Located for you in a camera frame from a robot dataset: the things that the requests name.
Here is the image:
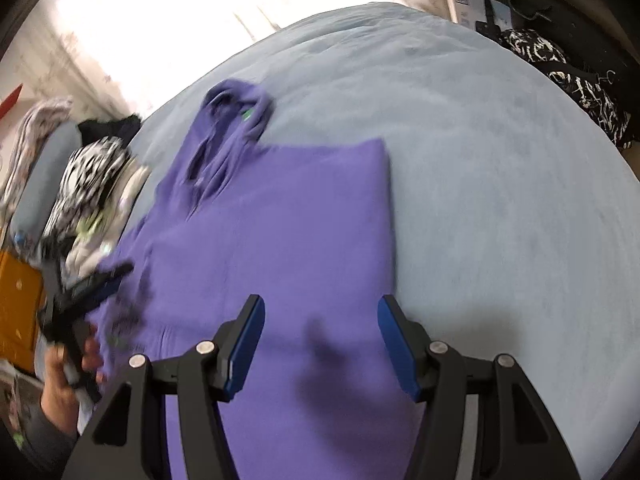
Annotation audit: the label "purple zip hoodie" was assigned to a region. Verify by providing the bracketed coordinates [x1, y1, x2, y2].
[91, 79, 414, 479]

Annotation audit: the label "black patterned hanging clothes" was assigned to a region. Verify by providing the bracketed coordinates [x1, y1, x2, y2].
[498, 29, 634, 150]

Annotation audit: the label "person left hand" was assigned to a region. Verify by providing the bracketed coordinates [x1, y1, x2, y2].
[40, 335, 105, 436]

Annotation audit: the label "orange wooden headboard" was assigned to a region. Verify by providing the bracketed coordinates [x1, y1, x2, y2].
[0, 250, 44, 373]

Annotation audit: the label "light green folded garment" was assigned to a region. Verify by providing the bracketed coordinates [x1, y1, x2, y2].
[77, 212, 105, 240]

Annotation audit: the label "rolled blue-grey blanket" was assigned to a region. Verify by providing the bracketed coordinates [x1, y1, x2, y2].
[9, 122, 81, 260]

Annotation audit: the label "black white patterned garment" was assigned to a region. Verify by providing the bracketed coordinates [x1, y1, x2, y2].
[40, 138, 131, 258]

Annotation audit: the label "white puffer jacket folded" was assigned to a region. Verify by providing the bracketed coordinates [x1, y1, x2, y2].
[65, 157, 150, 280]

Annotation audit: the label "black folded garment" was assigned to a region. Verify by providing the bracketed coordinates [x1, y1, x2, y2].
[77, 114, 142, 146]

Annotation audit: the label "grey patterned folded blanket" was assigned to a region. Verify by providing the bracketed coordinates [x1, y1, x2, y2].
[1, 96, 74, 223]

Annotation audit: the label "blue-grey bed blanket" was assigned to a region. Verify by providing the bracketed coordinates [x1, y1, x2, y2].
[127, 3, 639, 479]

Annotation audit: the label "floral sheer curtain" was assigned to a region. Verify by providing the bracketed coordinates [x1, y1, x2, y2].
[1, 0, 449, 117]

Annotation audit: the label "red wall shelf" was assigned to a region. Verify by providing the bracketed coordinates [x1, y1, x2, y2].
[0, 84, 23, 120]

